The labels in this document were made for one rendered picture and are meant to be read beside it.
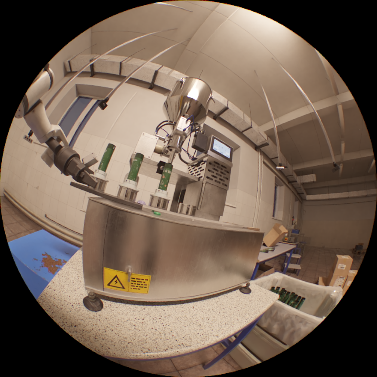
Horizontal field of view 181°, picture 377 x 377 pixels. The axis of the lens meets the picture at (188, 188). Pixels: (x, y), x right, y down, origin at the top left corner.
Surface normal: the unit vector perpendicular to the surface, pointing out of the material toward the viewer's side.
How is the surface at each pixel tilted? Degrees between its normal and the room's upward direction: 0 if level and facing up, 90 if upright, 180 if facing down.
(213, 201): 90
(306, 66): 180
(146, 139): 90
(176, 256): 90
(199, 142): 90
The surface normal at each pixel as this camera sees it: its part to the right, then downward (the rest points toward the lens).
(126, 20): -0.22, 0.96
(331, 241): -0.87, -0.29
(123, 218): 0.43, -0.08
